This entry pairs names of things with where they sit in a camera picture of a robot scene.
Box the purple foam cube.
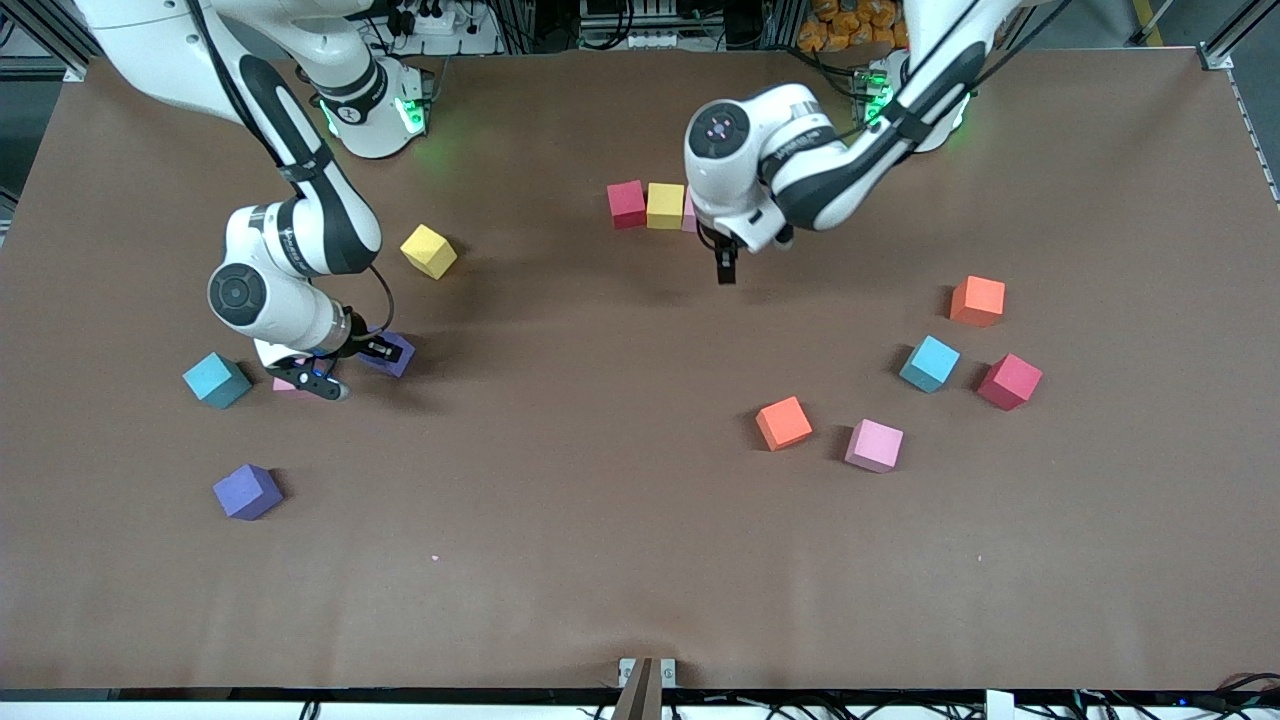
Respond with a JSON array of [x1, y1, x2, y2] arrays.
[[212, 464, 284, 521], [355, 332, 417, 380]]

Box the yellow foam cube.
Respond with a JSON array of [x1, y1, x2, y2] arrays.
[[646, 182, 686, 231], [400, 223, 459, 281]]

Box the red foam cube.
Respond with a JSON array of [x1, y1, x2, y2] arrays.
[[606, 180, 648, 231], [976, 353, 1044, 412]]

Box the orange foam cube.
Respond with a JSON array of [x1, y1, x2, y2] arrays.
[[949, 275, 1007, 328], [755, 396, 814, 452]]

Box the notched pink foam cube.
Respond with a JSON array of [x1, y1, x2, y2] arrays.
[[272, 356, 326, 393]]

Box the cyan foam cube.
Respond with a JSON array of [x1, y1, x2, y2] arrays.
[[182, 352, 253, 410], [898, 335, 961, 394]]

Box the brown paper table cover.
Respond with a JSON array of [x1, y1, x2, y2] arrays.
[[0, 48, 1280, 693]]

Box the grey electronics rack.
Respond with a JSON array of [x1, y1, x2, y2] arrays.
[[578, 0, 701, 49]]

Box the orange snack bag pile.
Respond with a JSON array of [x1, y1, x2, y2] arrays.
[[797, 0, 911, 53]]

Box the white power strip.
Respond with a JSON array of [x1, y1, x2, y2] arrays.
[[385, 0, 501, 56]]

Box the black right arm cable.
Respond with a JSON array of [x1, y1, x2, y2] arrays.
[[185, 0, 396, 339]]

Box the aluminium frame post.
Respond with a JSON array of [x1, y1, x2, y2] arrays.
[[1198, 0, 1280, 73], [0, 0, 151, 83]]

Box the silver camera mount bracket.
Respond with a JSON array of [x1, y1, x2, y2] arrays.
[[618, 657, 678, 689]]

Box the brown camera pole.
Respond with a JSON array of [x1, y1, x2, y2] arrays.
[[612, 658, 663, 720]]

